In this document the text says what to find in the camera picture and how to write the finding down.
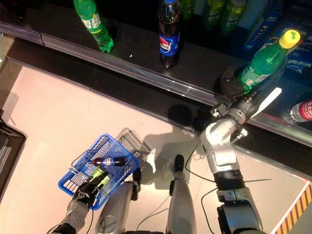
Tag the blue plastic shopping basket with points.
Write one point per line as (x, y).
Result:
(97, 206)

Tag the clear water bottle red label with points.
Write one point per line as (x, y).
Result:
(302, 111)

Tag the green plastic drink bottle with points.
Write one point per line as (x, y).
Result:
(100, 175)

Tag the black shelf board clear strip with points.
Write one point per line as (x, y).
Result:
(275, 122)
(24, 22)
(136, 46)

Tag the black shelf base plinth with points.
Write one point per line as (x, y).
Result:
(122, 90)

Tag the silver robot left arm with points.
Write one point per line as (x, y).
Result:
(73, 219)

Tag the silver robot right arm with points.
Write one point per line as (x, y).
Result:
(219, 146)

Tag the black framed low display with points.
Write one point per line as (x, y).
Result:
(12, 130)

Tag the Pepsi cola bottle blue cap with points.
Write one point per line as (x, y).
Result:
(169, 36)
(108, 161)

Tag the green Sprite bottle yellow cap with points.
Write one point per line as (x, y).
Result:
(95, 26)
(265, 63)

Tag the narrow blue Oreo box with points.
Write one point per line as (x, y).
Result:
(263, 29)

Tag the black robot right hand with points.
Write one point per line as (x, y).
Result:
(229, 85)

